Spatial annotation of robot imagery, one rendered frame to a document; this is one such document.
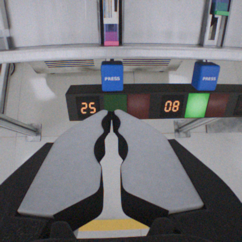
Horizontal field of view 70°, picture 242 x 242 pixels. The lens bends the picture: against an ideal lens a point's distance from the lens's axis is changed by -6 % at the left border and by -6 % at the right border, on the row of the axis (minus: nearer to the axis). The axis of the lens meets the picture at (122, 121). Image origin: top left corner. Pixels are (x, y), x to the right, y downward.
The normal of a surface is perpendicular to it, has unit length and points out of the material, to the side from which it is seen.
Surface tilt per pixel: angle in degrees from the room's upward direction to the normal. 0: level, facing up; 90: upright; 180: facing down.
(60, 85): 0
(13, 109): 0
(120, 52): 42
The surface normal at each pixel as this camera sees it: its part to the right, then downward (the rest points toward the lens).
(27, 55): 0.05, 0.51
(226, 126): 0.04, -0.21
